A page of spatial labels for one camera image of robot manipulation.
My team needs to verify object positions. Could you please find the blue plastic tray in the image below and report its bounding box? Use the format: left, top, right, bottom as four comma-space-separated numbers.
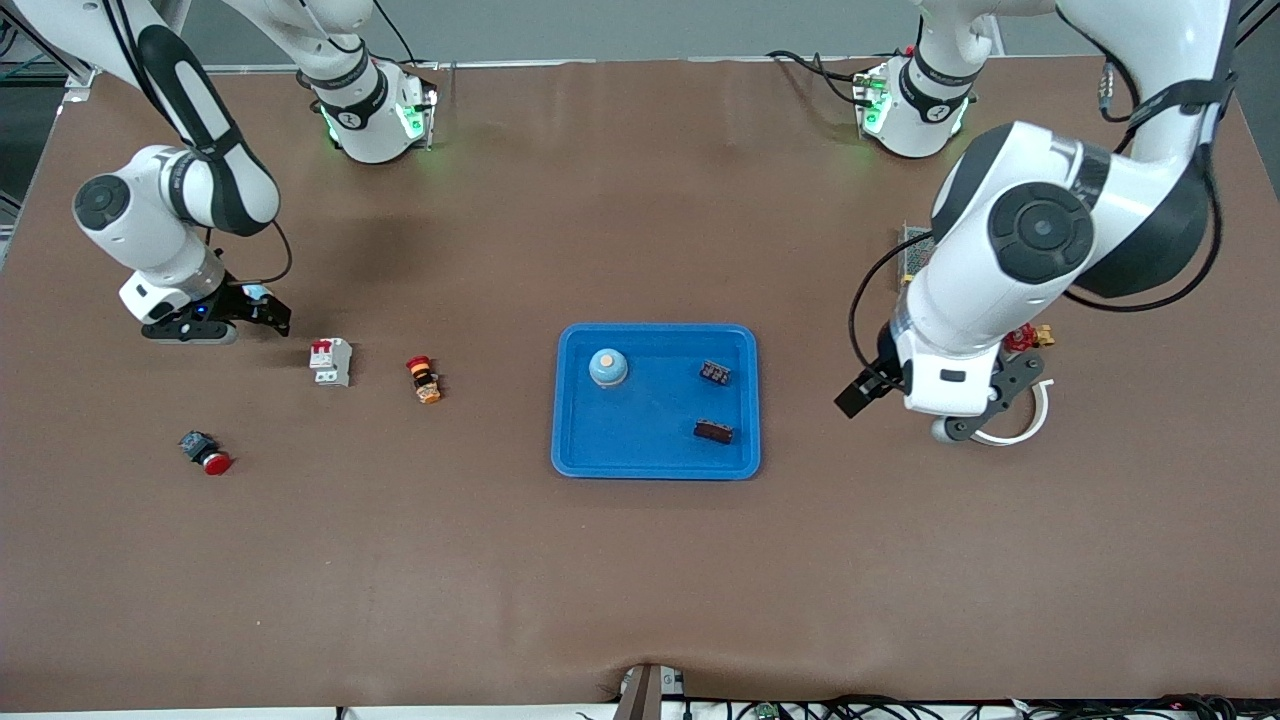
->
551, 322, 762, 481

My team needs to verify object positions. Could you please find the metal mesh power supply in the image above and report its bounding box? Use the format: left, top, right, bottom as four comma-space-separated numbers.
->
897, 223, 937, 293

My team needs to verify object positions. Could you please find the red push button dark body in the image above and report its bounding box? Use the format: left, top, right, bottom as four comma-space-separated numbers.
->
178, 430, 234, 476

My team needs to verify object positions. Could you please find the white curved plastic clamp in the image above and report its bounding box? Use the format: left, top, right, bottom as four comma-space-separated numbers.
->
972, 378, 1056, 447

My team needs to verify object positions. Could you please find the orange emergency stop button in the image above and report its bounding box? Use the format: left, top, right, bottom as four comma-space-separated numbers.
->
405, 354, 443, 405

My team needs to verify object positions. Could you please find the brown table mat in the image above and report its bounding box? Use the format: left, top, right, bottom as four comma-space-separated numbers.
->
0, 55, 1280, 713

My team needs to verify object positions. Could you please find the white circuit breaker red switch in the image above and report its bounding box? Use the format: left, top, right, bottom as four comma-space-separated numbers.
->
308, 335, 354, 387

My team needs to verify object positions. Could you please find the aluminium frame profile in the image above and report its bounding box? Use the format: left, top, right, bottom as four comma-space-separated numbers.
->
0, 20, 101, 106

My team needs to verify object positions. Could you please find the black arm base cable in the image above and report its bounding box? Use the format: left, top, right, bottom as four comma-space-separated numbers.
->
375, 0, 426, 69
768, 45, 881, 109

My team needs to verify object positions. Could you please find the black cable bundle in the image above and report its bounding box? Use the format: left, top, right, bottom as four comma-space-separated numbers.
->
690, 693, 1241, 720

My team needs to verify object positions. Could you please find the grey table edge bracket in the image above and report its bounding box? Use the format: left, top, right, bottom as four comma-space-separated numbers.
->
612, 663, 687, 720

